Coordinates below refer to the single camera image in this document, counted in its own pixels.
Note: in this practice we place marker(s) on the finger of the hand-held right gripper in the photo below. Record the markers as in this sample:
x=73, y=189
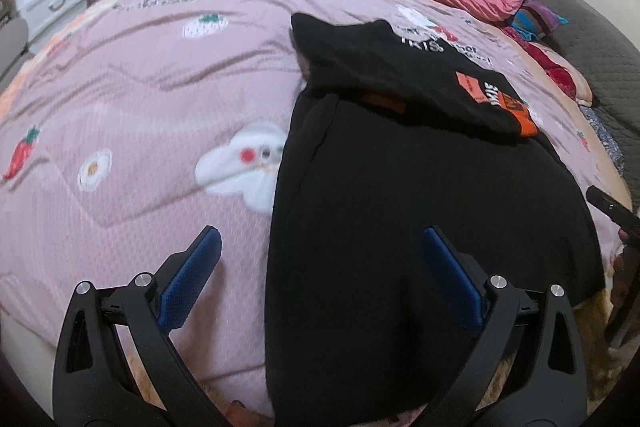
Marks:
x=607, y=207

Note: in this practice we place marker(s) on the pink printed blanket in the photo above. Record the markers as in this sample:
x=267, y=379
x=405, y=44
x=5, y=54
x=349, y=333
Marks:
x=150, y=107

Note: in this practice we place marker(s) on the blue patterned cloth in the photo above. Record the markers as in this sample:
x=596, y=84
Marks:
x=605, y=137

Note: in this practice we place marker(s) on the red patterned cloth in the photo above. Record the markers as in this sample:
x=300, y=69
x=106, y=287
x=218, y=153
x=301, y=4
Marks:
x=555, y=67

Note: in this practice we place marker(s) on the grey chair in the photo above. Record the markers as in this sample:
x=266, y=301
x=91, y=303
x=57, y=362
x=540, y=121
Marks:
x=10, y=47

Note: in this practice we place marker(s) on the brown plush blanket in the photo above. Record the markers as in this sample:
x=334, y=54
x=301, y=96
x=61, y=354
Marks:
x=595, y=357

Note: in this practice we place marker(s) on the grey quilted headboard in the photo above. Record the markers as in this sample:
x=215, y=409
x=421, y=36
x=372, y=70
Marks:
x=600, y=57

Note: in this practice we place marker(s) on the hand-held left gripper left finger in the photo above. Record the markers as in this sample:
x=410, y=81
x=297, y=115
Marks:
x=190, y=279

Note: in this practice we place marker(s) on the black sweater with orange cuffs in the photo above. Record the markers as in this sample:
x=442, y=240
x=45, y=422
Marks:
x=400, y=207

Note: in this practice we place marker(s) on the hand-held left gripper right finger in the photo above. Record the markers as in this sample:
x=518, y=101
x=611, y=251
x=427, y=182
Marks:
x=452, y=279

